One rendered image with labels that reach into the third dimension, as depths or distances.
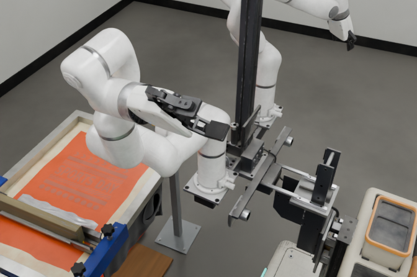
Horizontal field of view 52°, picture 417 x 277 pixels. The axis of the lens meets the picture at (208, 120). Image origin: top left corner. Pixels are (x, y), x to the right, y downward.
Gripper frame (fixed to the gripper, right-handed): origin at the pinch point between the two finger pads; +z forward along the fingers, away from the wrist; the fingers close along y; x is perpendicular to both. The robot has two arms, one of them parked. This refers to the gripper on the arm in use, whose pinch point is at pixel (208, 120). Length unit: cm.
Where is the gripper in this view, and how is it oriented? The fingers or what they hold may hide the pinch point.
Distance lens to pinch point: 68.2
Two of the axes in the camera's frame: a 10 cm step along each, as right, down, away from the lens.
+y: -4.9, -4.2, -7.6
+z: 7.7, 1.9, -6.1
